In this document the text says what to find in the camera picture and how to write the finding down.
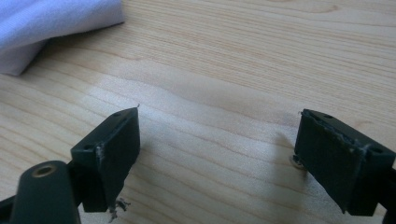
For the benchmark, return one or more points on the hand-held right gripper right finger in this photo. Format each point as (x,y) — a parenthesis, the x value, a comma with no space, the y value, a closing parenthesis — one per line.
(336,161)

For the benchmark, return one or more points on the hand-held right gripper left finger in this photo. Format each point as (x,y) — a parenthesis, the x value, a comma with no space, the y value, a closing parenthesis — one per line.
(112,155)

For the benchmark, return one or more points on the white cloth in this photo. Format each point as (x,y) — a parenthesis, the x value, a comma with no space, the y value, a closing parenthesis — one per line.
(40,28)

